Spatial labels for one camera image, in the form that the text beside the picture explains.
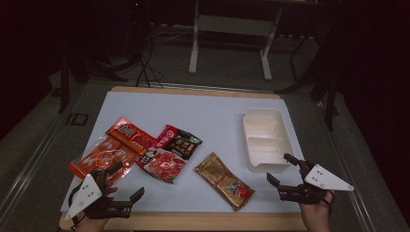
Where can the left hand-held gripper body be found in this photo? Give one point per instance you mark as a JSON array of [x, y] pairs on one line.
[[84, 195]]

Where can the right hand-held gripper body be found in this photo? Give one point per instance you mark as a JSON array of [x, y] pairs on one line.
[[322, 180]]

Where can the orange clear snack packet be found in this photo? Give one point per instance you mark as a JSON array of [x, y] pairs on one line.
[[103, 157]]

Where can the white divided food container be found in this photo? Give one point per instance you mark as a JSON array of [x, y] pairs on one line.
[[267, 141]]

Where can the packet with red food picture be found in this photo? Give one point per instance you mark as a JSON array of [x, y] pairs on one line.
[[164, 166]]

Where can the gold foil packet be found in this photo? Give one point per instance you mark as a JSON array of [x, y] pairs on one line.
[[225, 182]]

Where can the red and black packet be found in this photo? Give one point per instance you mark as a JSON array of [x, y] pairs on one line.
[[183, 145]]

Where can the person's left hand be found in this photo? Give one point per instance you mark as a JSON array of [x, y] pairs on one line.
[[92, 226]]

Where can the person's right hand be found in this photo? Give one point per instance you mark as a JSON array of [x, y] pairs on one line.
[[317, 217]]

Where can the black rectangular floor plate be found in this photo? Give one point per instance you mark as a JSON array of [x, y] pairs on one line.
[[76, 119]]

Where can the black stand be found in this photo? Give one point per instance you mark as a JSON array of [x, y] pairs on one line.
[[328, 90], [66, 77]]

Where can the white table mat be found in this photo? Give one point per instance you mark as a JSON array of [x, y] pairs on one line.
[[199, 112]]

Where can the metal rail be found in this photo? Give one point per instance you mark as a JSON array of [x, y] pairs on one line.
[[206, 86]]

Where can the white metal table frame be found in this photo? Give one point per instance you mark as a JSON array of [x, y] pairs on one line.
[[230, 25]]

